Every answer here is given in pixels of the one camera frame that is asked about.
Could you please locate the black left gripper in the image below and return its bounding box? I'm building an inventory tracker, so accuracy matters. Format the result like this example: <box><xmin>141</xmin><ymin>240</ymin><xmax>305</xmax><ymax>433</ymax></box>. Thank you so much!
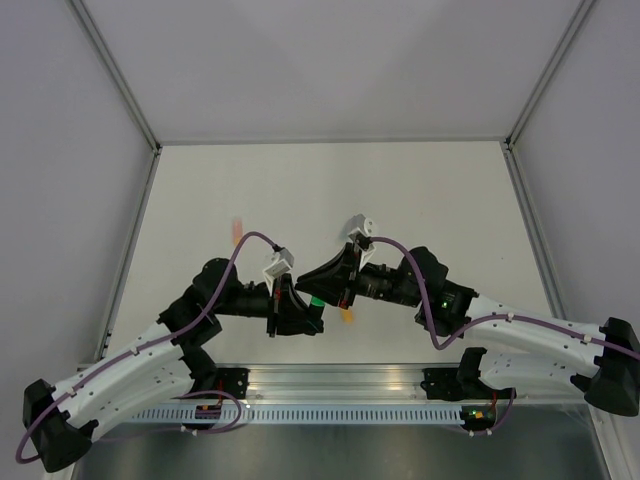
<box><xmin>212</xmin><ymin>269</ymin><xmax>324</xmax><ymax>335</ymax></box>

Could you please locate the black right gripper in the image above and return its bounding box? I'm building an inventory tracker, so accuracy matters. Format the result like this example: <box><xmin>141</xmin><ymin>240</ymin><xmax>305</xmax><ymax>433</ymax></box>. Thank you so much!
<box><xmin>294</xmin><ymin>246</ymin><xmax>419</xmax><ymax>313</ymax></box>

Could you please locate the dark green highlighter pen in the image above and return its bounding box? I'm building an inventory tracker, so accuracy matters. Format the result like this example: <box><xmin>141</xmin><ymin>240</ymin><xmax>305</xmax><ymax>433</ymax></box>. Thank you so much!
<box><xmin>309</xmin><ymin>297</ymin><xmax>325</xmax><ymax>313</ymax></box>

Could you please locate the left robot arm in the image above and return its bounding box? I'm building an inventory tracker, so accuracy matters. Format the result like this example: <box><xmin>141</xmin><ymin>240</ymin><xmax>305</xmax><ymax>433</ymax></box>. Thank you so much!
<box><xmin>19</xmin><ymin>258</ymin><xmax>324</xmax><ymax>473</ymax></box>

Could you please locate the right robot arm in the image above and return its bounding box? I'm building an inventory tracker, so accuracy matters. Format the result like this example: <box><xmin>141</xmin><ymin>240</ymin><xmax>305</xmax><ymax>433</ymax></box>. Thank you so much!
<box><xmin>296</xmin><ymin>237</ymin><xmax>639</xmax><ymax>417</ymax></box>

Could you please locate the orange pen cap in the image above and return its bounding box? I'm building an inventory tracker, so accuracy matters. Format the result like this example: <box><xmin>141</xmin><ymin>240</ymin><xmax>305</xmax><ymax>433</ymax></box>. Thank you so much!
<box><xmin>341</xmin><ymin>309</ymin><xmax>354</xmax><ymax>324</ymax></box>

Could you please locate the orange highlighter pen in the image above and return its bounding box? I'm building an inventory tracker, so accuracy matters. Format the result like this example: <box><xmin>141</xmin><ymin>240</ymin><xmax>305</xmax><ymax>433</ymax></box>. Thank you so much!
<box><xmin>231</xmin><ymin>217</ymin><xmax>244</xmax><ymax>246</ymax></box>

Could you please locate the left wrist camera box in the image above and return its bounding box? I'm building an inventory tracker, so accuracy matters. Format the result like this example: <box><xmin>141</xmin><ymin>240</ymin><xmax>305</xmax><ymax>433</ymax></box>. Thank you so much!
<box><xmin>262</xmin><ymin>247</ymin><xmax>294</xmax><ymax>291</ymax></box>

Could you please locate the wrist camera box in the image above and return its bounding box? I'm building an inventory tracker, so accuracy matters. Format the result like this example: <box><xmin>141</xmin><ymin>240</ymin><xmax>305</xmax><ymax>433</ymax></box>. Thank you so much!
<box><xmin>262</xmin><ymin>247</ymin><xmax>294</xmax><ymax>291</ymax></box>
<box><xmin>347</xmin><ymin>214</ymin><xmax>377</xmax><ymax>256</ymax></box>

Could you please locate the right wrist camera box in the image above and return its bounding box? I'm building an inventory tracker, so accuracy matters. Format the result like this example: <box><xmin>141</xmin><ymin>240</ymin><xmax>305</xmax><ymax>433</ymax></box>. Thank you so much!
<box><xmin>347</xmin><ymin>214</ymin><xmax>377</xmax><ymax>256</ymax></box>

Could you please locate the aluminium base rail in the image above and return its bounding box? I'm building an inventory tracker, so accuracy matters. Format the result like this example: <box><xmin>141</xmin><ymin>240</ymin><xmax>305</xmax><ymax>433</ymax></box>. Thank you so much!
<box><xmin>74</xmin><ymin>363</ymin><xmax>614</xmax><ymax>402</ymax></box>

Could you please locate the white slotted cable duct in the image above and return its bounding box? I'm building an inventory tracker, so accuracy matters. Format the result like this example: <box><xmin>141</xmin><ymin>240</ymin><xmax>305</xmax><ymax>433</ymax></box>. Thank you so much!
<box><xmin>124</xmin><ymin>401</ymin><xmax>464</xmax><ymax>426</ymax></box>

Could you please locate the right aluminium frame post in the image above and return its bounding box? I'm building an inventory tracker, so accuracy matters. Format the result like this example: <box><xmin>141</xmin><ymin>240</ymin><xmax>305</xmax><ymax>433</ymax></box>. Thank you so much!
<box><xmin>503</xmin><ymin>0</ymin><xmax>598</xmax><ymax>151</ymax></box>

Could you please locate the aluminium frame post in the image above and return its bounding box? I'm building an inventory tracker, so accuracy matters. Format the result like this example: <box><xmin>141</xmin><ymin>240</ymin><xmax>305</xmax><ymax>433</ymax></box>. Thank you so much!
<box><xmin>503</xmin><ymin>0</ymin><xmax>598</xmax><ymax>151</ymax></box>
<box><xmin>65</xmin><ymin>0</ymin><xmax>162</xmax><ymax>154</ymax></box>

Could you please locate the left aluminium frame post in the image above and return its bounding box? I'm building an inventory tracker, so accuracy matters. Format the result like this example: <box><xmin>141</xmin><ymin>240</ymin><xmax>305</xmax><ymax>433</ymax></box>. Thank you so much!
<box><xmin>65</xmin><ymin>0</ymin><xmax>162</xmax><ymax>154</ymax></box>

